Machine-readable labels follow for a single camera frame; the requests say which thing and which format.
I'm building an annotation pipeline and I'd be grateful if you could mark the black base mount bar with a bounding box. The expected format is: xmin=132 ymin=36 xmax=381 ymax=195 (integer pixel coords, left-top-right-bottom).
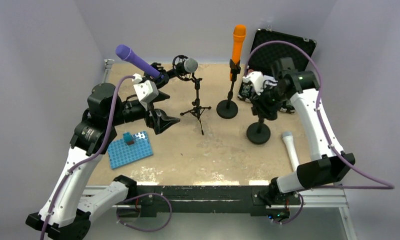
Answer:
xmin=122 ymin=185 xmax=301 ymax=218

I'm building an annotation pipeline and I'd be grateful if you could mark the blue lego baseplate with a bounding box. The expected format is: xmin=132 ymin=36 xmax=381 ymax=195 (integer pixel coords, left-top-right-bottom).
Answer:
xmin=107 ymin=131 xmax=153 ymax=170

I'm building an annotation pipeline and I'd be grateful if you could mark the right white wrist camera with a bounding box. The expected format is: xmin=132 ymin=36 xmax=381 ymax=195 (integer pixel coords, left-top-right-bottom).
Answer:
xmin=242 ymin=71 xmax=264 ymax=96

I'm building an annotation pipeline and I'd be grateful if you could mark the white mic clamp stand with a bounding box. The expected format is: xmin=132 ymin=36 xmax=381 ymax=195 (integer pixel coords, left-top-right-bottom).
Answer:
xmin=246 ymin=106 xmax=271 ymax=145

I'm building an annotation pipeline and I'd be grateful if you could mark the purple microphone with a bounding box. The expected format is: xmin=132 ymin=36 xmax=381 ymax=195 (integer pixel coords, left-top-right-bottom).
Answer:
xmin=115 ymin=44 xmax=162 ymax=79

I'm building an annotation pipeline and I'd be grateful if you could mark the purple mic black stand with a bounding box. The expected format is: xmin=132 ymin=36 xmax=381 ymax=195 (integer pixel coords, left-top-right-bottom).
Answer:
xmin=150 ymin=62 xmax=182 ymax=89

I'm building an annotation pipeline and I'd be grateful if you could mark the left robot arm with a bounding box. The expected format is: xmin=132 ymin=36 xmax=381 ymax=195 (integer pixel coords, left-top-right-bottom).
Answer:
xmin=25 ymin=82 xmax=179 ymax=240

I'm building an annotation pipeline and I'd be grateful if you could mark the orange microphone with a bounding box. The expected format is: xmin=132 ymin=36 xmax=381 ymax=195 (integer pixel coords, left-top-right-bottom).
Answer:
xmin=230 ymin=24 xmax=246 ymax=67

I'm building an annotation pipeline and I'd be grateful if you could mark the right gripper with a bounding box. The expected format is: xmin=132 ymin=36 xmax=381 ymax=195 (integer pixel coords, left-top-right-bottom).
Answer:
xmin=249 ymin=82 xmax=287 ymax=119

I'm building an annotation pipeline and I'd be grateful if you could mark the black silver microphone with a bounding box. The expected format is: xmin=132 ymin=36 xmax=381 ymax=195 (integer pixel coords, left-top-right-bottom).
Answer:
xmin=172 ymin=55 xmax=198 ymax=81

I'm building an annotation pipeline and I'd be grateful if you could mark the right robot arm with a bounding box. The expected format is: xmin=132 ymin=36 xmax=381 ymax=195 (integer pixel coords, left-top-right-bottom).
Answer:
xmin=243 ymin=57 xmax=356 ymax=204

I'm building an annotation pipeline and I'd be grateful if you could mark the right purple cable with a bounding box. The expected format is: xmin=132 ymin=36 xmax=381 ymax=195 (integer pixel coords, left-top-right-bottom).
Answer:
xmin=244 ymin=40 xmax=395 ymax=190

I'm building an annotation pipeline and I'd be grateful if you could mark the orange mic round stand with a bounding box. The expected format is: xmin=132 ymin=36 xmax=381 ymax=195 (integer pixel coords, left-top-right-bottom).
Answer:
xmin=216 ymin=59 xmax=241 ymax=119

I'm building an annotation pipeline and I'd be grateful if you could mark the purple loop base cable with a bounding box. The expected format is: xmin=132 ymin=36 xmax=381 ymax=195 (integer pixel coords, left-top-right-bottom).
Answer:
xmin=116 ymin=192 xmax=173 ymax=232

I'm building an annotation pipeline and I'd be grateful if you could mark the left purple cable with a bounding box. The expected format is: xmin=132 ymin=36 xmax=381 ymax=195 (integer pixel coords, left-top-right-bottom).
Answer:
xmin=39 ymin=74 xmax=136 ymax=240

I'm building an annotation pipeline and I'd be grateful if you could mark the white microphone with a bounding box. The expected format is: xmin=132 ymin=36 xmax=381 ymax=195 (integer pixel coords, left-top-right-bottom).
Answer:
xmin=281 ymin=131 xmax=300 ymax=171

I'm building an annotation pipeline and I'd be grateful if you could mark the teal lego brick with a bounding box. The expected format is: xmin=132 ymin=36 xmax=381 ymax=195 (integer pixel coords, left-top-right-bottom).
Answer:
xmin=123 ymin=132 xmax=134 ymax=146

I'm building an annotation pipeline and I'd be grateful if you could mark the black tripod stand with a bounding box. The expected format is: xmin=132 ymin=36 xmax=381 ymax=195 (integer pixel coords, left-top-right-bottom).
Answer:
xmin=180 ymin=73 xmax=212 ymax=135

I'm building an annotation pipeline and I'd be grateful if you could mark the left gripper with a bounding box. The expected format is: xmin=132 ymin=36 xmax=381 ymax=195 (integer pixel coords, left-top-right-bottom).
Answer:
xmin=107 ymin=88 xmax=179 ymax=133

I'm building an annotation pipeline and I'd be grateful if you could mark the black poker chip case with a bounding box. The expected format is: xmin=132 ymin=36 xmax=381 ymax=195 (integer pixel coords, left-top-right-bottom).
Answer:
xmin=240 ymin=29 xmax=320 ymax=104

